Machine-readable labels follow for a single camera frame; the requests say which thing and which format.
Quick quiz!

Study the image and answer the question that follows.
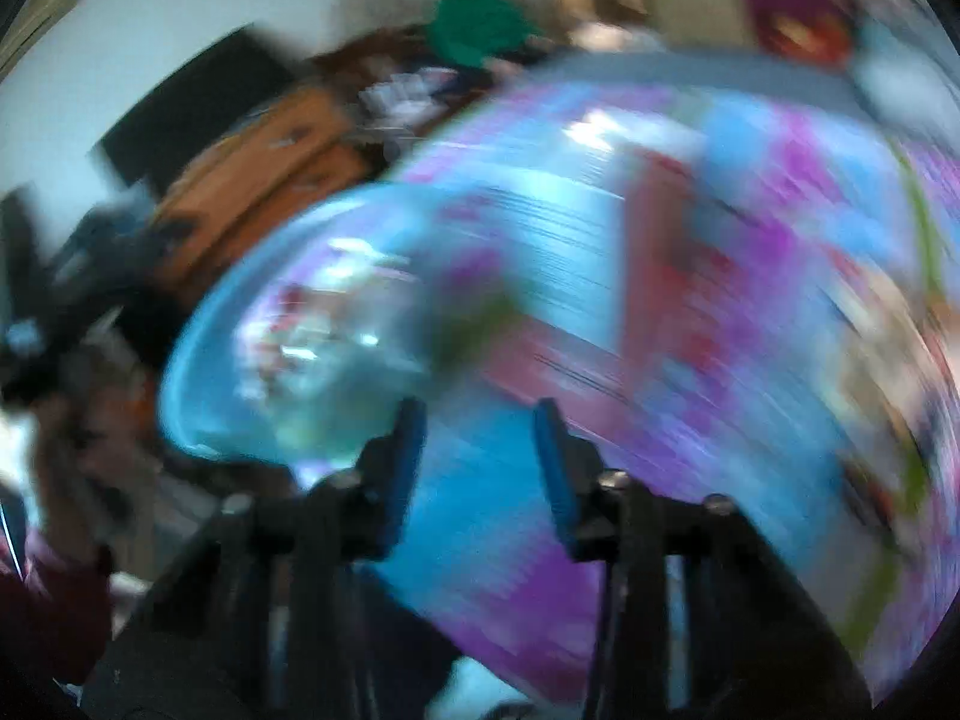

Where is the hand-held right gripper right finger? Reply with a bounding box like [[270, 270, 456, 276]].
[[531, 397, 871, 720]]

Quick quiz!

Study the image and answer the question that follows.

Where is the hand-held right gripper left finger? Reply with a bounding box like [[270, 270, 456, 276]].
[[82, 397, 428, 720]]

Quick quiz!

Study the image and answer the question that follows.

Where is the blue plastic basin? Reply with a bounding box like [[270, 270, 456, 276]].
[[157, 180, 526, 481]]

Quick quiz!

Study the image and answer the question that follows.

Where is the person's left forearm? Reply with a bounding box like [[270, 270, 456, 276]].
[[0, 529, 115, 687]]

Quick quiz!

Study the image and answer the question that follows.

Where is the person's left hand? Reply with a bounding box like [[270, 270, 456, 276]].
[[34, 360, 162, 545]]

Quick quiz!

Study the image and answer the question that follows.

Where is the orange wooden cabinet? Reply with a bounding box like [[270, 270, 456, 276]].
[[150, 82, 376, 293]]

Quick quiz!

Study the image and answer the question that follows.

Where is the black flat screen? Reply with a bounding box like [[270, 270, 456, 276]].
[[94, 26, 301, 188]]

